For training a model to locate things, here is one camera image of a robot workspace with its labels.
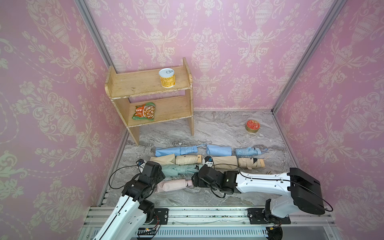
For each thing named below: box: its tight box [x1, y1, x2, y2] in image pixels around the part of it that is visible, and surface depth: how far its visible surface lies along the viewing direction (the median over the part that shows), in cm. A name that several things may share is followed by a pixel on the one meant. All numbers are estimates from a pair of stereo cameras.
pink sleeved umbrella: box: [156, 179, 193, 193], surface depth 81 cm
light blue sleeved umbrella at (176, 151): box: [171, 144, 207, 156], surface depth 96 cm
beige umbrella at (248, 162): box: [238, 157, 265, 170], surface depth 91 cm
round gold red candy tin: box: [246, 120, 261, 133], surface depth 110 cm
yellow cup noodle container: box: [158, 68, 176, 88], surface depth 72 cm
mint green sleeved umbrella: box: [177, 164, 200, 176], surface depth 88 cm
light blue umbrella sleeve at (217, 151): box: [206, 144, 232, 157], surface depth 96 cm
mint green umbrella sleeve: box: [161, 164, 179, 177], surface depth 88 cm
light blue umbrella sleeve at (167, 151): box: [155, 146, 190, 157], surface depth 94 cm
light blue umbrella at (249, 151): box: [235, 147, 268, 157], surface depth 96 cm
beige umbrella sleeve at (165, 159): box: [150, 153, 176, 165], surface depth 92 cm
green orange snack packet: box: [132, 102, 156, 121], surface depth 91 cm
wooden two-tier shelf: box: [104, 57, 194, 146], surface depth 81 cm
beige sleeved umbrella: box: [175, 154, 202, 165], surface depth 91 cm
